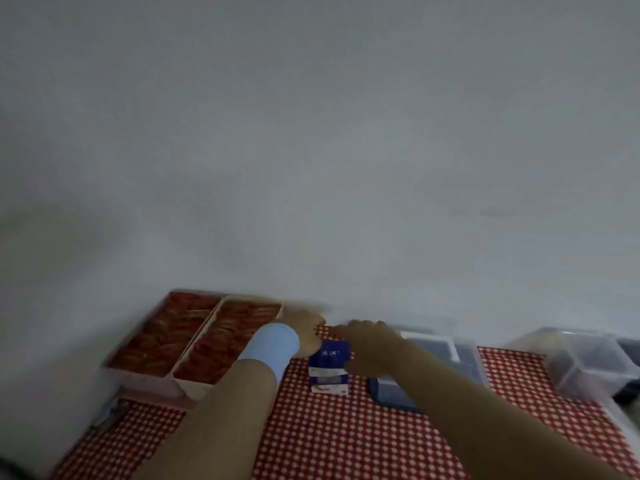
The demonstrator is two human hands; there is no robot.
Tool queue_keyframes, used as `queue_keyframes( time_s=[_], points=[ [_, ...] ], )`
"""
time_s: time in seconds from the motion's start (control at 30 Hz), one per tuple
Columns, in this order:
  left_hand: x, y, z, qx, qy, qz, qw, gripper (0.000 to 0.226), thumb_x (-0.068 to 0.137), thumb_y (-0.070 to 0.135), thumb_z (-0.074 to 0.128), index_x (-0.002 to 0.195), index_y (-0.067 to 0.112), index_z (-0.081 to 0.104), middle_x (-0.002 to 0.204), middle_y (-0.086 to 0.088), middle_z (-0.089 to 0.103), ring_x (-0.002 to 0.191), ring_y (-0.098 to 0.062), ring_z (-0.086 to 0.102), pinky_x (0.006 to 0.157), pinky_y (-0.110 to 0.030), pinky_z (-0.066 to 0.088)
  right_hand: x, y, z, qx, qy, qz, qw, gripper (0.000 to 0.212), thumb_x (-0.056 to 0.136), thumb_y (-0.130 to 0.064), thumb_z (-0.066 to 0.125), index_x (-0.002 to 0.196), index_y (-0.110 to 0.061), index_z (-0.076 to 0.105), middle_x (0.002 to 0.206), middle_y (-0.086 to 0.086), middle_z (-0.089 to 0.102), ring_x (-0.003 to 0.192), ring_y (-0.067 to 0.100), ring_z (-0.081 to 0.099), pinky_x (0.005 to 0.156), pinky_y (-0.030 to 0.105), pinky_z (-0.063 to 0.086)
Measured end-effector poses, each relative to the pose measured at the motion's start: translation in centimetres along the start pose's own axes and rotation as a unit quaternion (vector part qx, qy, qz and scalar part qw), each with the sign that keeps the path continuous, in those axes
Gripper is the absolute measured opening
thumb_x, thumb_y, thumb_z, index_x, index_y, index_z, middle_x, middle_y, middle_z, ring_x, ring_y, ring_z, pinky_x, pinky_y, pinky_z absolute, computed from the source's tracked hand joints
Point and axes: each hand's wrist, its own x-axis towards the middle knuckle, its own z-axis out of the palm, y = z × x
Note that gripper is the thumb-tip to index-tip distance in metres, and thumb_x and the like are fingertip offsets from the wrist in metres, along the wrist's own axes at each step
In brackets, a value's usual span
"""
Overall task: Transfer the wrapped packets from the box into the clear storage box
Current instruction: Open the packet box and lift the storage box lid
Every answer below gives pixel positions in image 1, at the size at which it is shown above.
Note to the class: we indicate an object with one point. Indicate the person's left hand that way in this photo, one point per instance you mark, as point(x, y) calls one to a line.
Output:
point(300, 327)

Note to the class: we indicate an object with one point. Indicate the person's left forearm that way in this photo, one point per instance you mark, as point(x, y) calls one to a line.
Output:
point(215, 424)

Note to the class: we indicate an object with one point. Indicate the blue white cardboard box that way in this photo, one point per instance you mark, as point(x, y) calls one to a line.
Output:
point(327, 374)

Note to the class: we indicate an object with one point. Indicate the pile of red packets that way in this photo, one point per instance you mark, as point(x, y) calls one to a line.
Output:
point(220, 339)
point(160, 334)

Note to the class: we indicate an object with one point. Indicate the clear storage box blue base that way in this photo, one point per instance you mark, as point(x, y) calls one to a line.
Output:
point(465, 359)

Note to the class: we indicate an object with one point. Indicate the person's right forearm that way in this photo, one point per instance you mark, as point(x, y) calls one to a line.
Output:
point(475, 424)

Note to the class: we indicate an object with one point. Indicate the person's right hand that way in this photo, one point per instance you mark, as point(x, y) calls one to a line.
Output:
point(372, 347)

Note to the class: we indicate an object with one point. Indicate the cream perforated plastic basket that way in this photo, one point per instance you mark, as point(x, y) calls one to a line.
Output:
point(190, 387)

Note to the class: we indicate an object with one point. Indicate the red white checked tablecloth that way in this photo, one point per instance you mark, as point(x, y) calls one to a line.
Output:
point(340, 439)

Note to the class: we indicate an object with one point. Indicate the pink plastic tray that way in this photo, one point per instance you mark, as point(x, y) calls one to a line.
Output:
point(155, 398)

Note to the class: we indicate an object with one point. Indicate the dark grey object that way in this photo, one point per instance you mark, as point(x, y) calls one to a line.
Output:
point(110, 414)

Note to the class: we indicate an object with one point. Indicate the clear plastic container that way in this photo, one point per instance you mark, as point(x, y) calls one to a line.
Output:
point(580, 364)

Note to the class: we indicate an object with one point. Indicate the pink perforated plastic basket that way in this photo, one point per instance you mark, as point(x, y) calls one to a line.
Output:
point(135, 382)

